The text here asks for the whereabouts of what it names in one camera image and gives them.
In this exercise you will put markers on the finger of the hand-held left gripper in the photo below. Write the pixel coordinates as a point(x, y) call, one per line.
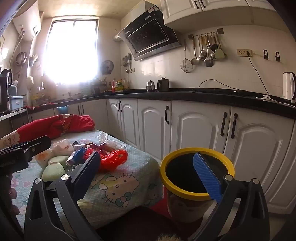
point(34, 144)

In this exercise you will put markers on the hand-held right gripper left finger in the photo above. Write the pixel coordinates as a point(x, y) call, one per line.
point(89, 170)

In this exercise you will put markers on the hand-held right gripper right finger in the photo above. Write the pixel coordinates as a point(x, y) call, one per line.
point(207, 178)

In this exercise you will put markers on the yellow-rimmed trash bin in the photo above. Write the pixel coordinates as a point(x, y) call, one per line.
point(185, 194)

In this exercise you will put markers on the person's left hand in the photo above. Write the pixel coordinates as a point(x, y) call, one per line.
point(12, 193)

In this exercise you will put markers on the white and orange packet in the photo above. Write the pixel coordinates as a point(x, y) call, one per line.
point(44, 157)

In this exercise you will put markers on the blue snack wrapper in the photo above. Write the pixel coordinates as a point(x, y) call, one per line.
point(76, 156)

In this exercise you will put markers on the red candy wrappers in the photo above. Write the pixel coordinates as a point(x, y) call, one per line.
point(98, 147)

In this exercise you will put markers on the red plastic bag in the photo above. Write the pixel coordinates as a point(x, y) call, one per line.
point(113, 160)

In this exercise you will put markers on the white plastic bag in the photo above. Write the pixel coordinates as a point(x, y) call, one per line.
point(62, 147)

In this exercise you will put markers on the green sponge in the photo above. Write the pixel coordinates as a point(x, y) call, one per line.
point(57, 161)
point(53, 172)

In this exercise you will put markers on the red cloth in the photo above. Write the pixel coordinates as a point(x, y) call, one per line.
point(57, 125)

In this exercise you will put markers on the printed cartoon blanket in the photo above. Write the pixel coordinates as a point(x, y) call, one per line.
point(129, 166)

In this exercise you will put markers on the blue plastic basin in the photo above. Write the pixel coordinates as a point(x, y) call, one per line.
point(63, 110)

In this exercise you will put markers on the pale blue storage box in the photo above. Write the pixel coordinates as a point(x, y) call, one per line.
point(16, 103)

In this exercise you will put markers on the row of white cabinet doors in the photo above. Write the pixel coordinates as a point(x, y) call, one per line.
point(196, 129)

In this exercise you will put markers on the black countertop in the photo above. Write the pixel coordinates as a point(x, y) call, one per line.
point(208, 96)

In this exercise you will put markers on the group of condiment bottles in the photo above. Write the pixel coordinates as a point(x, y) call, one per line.
point(119, 86)

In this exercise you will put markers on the bright window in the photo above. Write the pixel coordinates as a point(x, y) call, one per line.
point(71, 51)

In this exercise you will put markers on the black lidded pot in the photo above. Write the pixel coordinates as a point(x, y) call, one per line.
point(163, 85)

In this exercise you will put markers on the steel teapot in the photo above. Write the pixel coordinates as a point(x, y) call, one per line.
point(150, 87)

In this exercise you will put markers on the hanging kitchen tools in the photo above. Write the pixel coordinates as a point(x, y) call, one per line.
point(127, 61)

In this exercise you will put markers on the steel ladle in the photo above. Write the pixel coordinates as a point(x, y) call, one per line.
point(195, 60)
point(202, 55)

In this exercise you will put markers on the white electric kettle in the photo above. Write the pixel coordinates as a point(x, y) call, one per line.
point(288, 88)

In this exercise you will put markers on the white water heater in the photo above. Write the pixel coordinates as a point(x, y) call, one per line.
point(27, 20)

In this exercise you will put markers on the pale green spatula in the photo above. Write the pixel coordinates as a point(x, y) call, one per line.
point(219, 54)

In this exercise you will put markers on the black range hood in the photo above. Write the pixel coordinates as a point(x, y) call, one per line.
point(148, 37)

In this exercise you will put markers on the white upper cabinet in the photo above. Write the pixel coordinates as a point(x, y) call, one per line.
point(208, 11)

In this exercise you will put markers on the small wall fan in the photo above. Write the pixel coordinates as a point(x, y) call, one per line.
point(107, 67)

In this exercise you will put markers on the white wall power strip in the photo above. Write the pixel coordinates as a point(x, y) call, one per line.
point(242, 52)

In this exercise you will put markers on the black wall hook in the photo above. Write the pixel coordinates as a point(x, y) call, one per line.
point(277, 56)
point(266, 54)

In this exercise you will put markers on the metal utensil rail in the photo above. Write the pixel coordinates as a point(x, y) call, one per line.
point(205, 34)

